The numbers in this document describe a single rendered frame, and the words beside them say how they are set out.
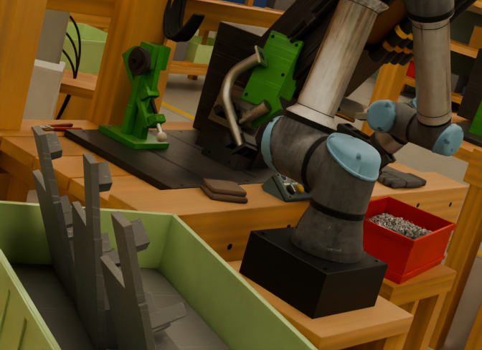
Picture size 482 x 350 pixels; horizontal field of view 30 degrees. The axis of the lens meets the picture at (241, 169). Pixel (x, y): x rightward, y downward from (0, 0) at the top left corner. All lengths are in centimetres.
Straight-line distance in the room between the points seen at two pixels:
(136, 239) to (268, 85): 139
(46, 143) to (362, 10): 76
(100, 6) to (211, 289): 115
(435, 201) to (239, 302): 151
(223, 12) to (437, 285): 110
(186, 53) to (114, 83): 558
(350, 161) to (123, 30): 99
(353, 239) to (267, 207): 44
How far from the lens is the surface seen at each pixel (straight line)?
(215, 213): 206
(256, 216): 219
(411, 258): 227
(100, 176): 131
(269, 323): 147
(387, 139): 222
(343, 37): 188
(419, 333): 255
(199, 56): 810
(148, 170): 224
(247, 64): 251
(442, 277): 245
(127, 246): 114
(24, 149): 225
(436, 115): 200
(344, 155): 177
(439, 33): 189
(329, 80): 187
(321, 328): 175
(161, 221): 177
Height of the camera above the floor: 153
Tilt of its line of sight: 15 degrees down
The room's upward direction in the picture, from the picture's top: 16 degrees clockwise
